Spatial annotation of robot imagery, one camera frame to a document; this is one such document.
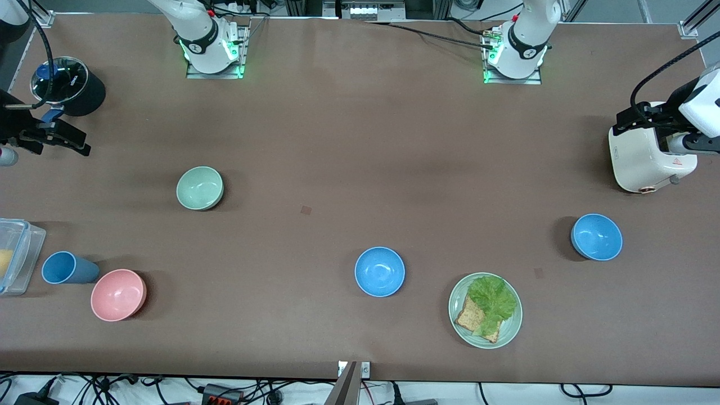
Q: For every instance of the grey camera mount strut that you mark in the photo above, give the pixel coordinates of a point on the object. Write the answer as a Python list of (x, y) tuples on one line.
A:
[(344, 388)]

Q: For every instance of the green plate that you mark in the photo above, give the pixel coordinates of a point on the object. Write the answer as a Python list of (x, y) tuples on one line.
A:
[(512, 323)]

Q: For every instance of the clear plastic container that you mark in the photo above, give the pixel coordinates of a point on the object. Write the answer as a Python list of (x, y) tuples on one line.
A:
[(25, 256)]

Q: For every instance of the yellow food piece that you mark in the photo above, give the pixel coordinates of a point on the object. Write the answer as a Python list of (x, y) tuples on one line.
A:
[(4, 263)]

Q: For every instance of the brown bread slice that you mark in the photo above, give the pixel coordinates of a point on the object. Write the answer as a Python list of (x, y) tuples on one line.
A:
[(468, 319)]

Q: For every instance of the pink bowl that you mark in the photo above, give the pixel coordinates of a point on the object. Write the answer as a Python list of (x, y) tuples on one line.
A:
[(117, 296)]

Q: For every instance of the black power adapter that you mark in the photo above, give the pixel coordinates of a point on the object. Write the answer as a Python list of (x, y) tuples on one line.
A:
[(36, 399)]

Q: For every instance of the aluminium frame bracket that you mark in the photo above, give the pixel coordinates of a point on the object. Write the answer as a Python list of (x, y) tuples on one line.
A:
[(45, 18)]

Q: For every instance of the blue bowl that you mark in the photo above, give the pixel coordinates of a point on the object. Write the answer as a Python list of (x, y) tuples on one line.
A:
[(379, 271), (597, 237)]

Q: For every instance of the green bowl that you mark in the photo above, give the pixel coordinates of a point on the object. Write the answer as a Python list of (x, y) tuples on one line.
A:
[(198, 189)]

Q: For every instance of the green lettuce leaf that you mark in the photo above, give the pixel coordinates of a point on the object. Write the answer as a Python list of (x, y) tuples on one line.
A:
[(492, 301)]

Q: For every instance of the aluminium frame rail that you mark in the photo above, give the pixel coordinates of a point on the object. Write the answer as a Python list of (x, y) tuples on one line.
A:
[(700, 17)]

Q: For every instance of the blue cup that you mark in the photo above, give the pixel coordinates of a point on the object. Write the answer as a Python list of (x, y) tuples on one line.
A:
[(76, 270)]

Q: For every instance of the grey equipment box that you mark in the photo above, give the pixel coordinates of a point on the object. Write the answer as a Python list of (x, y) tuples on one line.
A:
[(365, 8)]

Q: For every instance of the black orange power strip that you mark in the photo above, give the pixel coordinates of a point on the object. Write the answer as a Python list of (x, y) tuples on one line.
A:
[(222, 395)]

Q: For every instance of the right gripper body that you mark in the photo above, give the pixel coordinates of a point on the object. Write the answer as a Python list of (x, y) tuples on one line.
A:
[(12, 128)]

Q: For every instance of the white toaster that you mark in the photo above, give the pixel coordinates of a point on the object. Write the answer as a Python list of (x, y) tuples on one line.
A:
[(638, 163)]

